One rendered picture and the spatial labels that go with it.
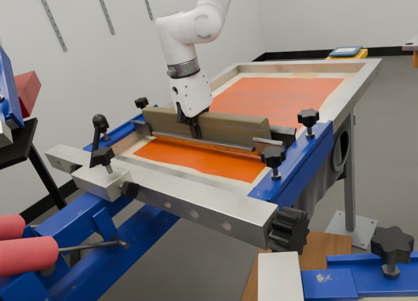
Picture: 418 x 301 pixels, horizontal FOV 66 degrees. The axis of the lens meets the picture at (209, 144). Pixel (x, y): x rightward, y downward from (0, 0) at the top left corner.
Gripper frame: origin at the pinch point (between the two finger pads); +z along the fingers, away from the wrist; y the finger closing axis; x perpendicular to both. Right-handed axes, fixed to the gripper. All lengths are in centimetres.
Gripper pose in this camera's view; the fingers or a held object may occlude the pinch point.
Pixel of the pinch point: (199, 127)
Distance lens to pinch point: 84.7
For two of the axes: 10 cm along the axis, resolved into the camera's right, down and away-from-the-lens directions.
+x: -7.7, -1.4, 6.2
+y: 6.0, -5.0, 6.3
